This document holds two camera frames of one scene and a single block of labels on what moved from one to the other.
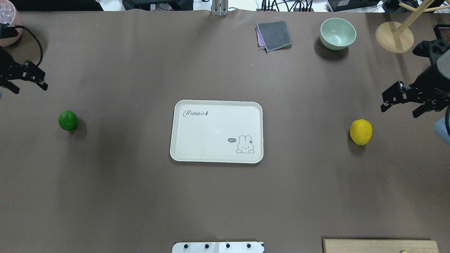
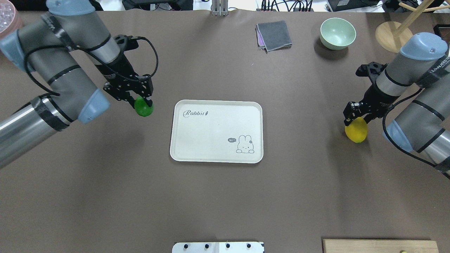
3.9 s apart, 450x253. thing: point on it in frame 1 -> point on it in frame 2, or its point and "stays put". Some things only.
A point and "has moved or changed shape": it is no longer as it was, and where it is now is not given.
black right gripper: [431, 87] -> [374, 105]
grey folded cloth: [273, 36] stays put
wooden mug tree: [394, 37] stays put
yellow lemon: [361, 131] has moved or changed shape
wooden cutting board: [375, 246] stays put
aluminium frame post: [220, 8] stays put
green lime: [68, 120] has moved or changed shape
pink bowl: [8, 14] stays put
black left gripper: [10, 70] -> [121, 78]
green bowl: [337, 33] stays put
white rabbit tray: [217, 131] stays put
